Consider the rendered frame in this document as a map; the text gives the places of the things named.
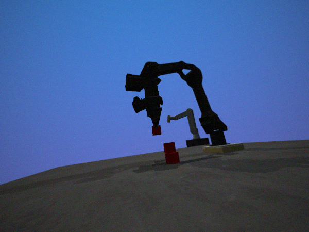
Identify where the red cube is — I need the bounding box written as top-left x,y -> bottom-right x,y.
165,152 -> 180,164
152,125 -> 161,136
163,142 -> 176,153

